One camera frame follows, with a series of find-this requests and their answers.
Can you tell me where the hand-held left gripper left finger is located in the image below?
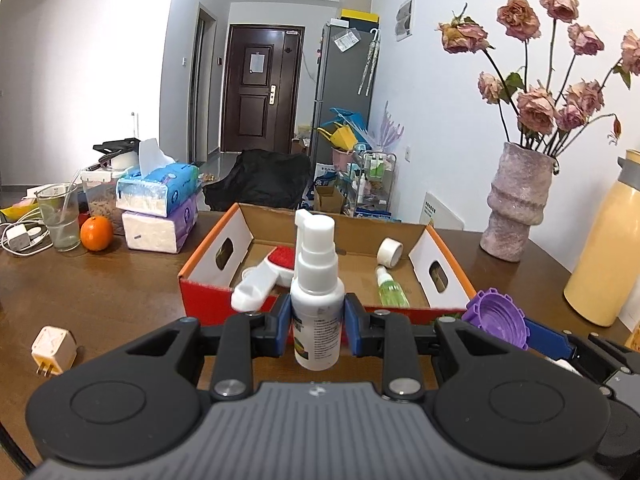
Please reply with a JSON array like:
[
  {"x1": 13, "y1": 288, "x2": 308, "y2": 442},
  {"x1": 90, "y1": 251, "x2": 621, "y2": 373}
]
[{"x1": 122, "y1": 292, "x2": 292, "y2": 402}]

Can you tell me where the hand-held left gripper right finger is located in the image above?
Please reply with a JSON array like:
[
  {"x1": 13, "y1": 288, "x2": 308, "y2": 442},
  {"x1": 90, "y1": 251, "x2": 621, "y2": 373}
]
[{"x1": 344, "y1": 292, "x2": 511, "y2": 402}]

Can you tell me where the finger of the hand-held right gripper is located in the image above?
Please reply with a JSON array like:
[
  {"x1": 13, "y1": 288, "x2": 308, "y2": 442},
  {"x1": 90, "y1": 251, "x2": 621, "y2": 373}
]
[{"x1": 522, "y1": 317, "x2": 626, "y2": 376}]

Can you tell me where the white spray bottle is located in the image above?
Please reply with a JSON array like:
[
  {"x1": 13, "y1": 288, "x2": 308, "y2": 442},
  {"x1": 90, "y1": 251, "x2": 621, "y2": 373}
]
[{"x1": 290, "y1": 208, "x2": 347, "y2": 372}]

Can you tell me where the green spray bottle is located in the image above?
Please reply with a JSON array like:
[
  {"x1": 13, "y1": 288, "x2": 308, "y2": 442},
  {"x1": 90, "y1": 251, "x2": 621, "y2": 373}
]
[{"x1": 374, "y1": 265, "x2": 411, "y2": 308}]

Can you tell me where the purple ridged lid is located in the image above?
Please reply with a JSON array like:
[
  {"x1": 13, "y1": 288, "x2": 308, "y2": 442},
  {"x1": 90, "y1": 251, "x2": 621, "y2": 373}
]
[{"x1": 461, "y1": 287, "x2": 531, "y2": 352}]

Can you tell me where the orange cardboard box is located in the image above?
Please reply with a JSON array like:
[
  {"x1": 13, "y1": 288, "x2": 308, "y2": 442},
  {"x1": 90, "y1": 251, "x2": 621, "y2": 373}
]
[{"x1": 177, "y1": 202, "x2": 478, "y2": 328}]

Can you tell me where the cream plug adapter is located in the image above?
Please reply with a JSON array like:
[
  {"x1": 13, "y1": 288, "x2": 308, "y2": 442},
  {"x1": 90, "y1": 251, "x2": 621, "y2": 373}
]
[{"x1": 31, "y1": 326, "x2": 78, "y2": 377}]

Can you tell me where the red and white brush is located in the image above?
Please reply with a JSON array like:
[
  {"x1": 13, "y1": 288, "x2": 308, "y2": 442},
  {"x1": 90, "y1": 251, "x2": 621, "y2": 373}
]
[{"x1": 230, "y1": 247, "x2": 297, "y2": 313}]

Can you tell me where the white tape roll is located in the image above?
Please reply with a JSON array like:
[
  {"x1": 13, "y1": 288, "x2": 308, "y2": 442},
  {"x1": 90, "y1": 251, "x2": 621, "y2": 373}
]
[{"x1": 376, "y1": 237, "x2": 404, "y2": 267}]

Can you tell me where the yellow thermos jug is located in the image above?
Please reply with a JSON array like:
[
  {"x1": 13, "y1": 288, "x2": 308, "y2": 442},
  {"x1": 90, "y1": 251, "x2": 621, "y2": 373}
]
[{"x1": 564, "y1": 149, "x2": 640, "y2": 328}]

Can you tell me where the stack of blue boxes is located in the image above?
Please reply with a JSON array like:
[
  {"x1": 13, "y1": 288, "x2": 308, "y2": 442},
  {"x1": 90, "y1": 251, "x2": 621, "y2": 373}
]
[{"x1": 356, "y1": 209, "x2": 403, "y2": 223}]

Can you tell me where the small cardboard box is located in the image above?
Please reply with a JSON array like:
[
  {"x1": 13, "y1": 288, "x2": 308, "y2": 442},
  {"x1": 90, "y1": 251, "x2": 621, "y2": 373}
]
[{"x1": 312, "y1": 185, "x2": 346, "y2": 215}]

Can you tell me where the white leaning board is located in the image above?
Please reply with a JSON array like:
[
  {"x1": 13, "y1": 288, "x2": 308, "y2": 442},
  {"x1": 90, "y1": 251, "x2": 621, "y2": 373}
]
[{"x1": 419, "y1": 191, "x2": 465, "y2": 231}]

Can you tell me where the pink textured vase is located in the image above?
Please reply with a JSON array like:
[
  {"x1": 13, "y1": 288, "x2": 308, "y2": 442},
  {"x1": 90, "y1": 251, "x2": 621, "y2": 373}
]
[{"x1": 480, "y1": 141, "x2": 558, "y2": 263}]

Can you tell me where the white utility cart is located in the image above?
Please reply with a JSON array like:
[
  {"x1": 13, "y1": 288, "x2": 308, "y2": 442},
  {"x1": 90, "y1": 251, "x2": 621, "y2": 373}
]
[{"x1": 350, "y1": 150, "x2": 398, "y2": 218}]

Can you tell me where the purple tissue pack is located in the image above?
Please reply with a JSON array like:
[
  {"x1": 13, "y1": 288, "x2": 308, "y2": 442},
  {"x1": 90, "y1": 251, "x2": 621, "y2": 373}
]
[{"x1": 121, "y1": 192, "x2": 199, "y2": 254}]

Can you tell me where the blue tissue pack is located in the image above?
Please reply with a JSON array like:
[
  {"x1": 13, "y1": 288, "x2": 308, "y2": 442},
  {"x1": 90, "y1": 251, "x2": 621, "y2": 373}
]
[{"x1": 115, "y1": 137, "x2": 200, "y2": 218}]

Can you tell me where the yellow bag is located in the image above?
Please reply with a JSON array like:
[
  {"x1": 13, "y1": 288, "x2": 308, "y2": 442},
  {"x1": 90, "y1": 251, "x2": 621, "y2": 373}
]
[{"x1": 317, "y1": 125, "x2": 357, "y2": 150}]

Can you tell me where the orange fruit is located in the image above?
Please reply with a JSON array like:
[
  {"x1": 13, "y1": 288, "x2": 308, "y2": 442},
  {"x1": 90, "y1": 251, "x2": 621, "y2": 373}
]
[{"x1": 80, "y1": 216, "x2": 114, "y2": 252}]

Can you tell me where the blue folded rack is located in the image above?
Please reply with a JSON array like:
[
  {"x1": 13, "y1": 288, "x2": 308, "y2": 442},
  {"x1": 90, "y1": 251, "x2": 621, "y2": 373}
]
[{"x1": 320, "y1": 106, "x2": 371, "y2": 131}]

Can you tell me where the brown entrance door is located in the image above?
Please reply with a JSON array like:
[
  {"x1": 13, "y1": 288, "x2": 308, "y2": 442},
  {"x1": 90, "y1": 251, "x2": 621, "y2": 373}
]
[{"x1": 220, "y1": 23, "x2": 306, "y2": 155}]

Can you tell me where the clear food container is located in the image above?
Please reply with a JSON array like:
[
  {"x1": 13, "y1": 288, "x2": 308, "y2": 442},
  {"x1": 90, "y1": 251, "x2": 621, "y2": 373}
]
[{"x1": 80, "y1": 167, "x2": 126, "y2": 236}]

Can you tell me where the bunch of dried pink roses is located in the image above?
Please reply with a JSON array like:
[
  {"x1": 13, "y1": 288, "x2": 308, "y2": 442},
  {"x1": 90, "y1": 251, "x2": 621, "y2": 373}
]
[{"x1": 436, "y1": 0, "x2": 640, "y2": 157}]

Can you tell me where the grey refrigerator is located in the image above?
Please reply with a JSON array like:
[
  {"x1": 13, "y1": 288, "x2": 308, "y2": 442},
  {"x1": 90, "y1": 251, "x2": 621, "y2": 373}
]
[{"x1": 310, "y1": 20, "x2": 381, "y2": 171}]

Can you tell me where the clear drinking straw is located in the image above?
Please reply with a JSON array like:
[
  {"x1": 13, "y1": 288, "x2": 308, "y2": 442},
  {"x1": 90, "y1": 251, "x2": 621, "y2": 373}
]
[{"x1": 59, "y1": 169, "x2": 83, "y2": 231}]

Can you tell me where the clear glass cup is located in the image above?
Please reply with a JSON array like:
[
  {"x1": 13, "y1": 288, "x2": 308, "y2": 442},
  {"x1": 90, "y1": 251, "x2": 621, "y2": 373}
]
[{"x1": 36, "y1": 182, "x2": 82, "y2": 252}]

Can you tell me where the white folded umbrella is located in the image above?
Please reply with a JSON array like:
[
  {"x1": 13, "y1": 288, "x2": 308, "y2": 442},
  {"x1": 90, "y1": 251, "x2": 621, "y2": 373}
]
[{"x1": 357, "y1": 29, "x2": 381, "y2": 97}]

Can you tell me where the white charger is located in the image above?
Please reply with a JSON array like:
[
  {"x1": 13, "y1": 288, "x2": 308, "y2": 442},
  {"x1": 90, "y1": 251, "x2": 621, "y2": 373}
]
[{"x1": 4, "y1": 224, "x2": 32, "y2": 251}]

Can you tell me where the white flat box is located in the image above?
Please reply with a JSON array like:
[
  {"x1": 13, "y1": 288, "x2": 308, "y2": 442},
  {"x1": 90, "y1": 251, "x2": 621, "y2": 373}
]
[{"x1": 25, "y1": 185, "x2": 66, "y2": 201}]

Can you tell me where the clear plastic bag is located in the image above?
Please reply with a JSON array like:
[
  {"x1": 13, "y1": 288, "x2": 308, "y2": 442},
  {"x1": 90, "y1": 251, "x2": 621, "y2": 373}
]
[{"x1": 332, "y1": 29, "x2": 362, "y2": 53}]

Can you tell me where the yellow flat packet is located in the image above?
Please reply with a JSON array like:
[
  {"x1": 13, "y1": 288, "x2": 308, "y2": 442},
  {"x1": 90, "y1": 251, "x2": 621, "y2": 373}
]
[{"x1": 0, "y1": 202, "x2": 38, "y2": 221}]

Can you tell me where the yellow box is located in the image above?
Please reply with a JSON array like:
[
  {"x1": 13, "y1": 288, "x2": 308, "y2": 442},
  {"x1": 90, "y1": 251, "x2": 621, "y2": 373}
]
[{"x1": 340, "y1": 8, "x2": 381, "y2": 26}]

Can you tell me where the purple wall decoration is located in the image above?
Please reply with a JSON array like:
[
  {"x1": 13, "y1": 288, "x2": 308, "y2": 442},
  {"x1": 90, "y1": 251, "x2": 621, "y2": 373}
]
[{"x1": 369, "y1": 101, "x2": 405, "y2": 151}]

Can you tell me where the white cable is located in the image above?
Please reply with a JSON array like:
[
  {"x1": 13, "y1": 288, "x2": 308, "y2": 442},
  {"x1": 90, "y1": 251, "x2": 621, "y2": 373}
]
[{"x1": 0, "y1": 205, "x2": 53, "y2": 256}]

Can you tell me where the white wall panel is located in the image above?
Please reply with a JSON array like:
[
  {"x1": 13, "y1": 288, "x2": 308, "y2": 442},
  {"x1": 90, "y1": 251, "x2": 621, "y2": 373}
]
[{"x1": 395, "y1": 0, "x2": 416, "y2": 42}]

